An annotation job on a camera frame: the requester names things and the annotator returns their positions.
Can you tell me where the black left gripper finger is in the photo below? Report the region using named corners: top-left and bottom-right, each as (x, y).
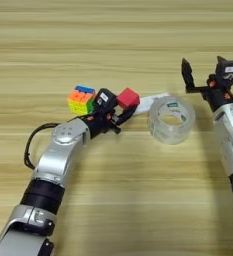
top-left (116, 105), bottom-right (139, 127)

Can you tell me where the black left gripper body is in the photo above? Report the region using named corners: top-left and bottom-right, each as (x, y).
top-left (85, 109), bottom-right (123, 140)

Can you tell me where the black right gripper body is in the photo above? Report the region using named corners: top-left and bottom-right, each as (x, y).
top-left (186, 78), bottom-right (233, 113)

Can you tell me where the red cube block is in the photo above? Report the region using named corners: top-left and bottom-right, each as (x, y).
top-left (116, 87), bottom-right (141, 110)

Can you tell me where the clear tape roll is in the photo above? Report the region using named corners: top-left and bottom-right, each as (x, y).
top-left (147, 95), bottom-right (196, 145)

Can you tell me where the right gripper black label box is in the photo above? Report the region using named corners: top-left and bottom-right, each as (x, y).
top-left (215, 59), bottom-right (233, 83)

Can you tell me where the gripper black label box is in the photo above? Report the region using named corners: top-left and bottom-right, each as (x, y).
top-left (215, 59), bottom-right (233, 83)
top-left (93, 87), bottom-right (118, 114)

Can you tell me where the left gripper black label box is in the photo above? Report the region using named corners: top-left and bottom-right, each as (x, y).
top-left (93, 87), bottom-right (118, 114)

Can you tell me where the multicolour puzzle cube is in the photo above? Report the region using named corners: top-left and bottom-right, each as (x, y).
top-left (67, 85), bottom-right (96, 116)

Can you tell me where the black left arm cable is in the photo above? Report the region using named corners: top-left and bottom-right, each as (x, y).
top-left (23, 122), bottom-right (61, 170)

